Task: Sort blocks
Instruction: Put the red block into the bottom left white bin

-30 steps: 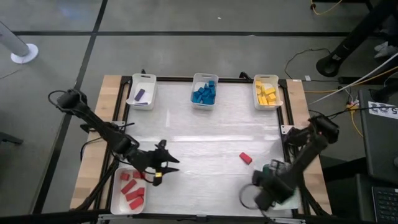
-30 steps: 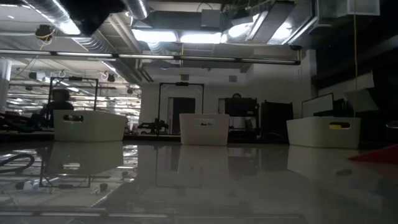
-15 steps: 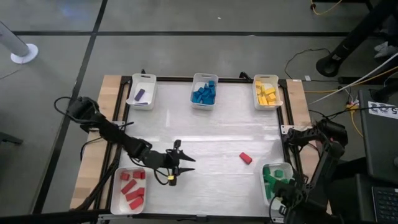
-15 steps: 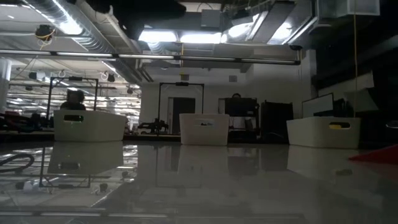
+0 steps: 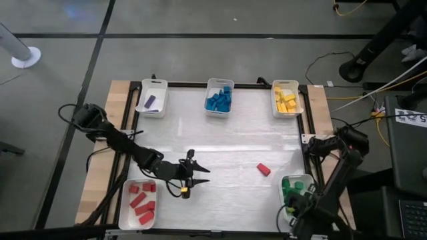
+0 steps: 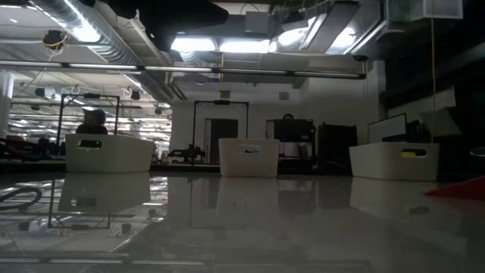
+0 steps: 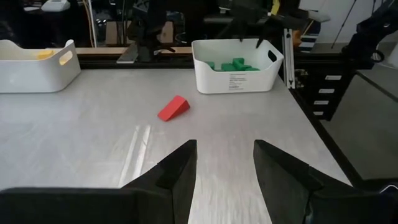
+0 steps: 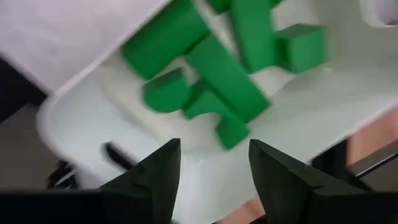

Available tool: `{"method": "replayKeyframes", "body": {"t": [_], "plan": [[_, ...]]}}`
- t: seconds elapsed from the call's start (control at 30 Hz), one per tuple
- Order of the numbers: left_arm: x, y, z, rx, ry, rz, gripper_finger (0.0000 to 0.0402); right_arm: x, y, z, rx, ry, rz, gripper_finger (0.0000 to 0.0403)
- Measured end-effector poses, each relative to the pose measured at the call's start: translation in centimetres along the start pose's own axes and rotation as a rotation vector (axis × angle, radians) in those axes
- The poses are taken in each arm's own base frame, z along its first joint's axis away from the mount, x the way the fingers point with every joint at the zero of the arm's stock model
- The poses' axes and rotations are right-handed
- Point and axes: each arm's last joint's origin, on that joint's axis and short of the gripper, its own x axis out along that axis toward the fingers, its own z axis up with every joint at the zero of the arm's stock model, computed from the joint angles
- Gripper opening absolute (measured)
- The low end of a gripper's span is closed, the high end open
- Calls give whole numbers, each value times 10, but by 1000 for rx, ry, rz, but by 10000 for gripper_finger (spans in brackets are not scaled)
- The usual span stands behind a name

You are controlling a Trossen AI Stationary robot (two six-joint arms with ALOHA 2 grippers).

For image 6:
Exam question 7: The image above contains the white plastic bin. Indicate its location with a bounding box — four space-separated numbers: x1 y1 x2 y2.
218 137 281 178
64 133 155 174
348 142 440 181

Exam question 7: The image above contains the person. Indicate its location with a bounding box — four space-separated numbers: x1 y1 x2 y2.
74 108 110 136
279 112 304 158

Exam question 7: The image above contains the dark cabinet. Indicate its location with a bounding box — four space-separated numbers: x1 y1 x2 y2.
317 123 358 176
272 118 316 165

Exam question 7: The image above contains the ceiling light panel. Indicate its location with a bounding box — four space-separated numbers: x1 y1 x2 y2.
170 36 271 54

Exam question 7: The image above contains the grey ceiling box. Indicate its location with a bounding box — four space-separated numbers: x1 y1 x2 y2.
244 11 271 37

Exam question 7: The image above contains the white board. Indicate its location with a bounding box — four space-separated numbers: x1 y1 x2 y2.
368 112 408 144

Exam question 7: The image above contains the white plastic table sheet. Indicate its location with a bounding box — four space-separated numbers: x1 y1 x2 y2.
0 162 485 273

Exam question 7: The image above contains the grey white panel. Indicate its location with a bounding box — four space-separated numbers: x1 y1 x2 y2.
418 108 462 137

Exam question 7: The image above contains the red black background equipment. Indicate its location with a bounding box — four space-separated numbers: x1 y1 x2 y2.
0 134 52 163

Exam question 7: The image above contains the white ceiling box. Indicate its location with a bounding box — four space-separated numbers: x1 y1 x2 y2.
388 0 464 22

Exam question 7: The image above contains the white column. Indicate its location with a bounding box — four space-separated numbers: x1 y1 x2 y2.
0 71 15 138

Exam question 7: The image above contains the black station frame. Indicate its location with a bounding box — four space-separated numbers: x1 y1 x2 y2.
56 93 121 156
192 99 250 165

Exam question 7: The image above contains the silver round ventilation duct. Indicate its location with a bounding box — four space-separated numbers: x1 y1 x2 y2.
29 0 179 102

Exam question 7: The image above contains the grey horizontal rail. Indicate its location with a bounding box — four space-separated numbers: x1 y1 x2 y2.
0 59 368 80

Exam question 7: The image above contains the black yellow cable reel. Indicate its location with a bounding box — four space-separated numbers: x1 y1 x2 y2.
41 29 69 51

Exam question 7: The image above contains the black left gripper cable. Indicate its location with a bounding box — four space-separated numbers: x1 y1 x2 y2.
0 186 43 212

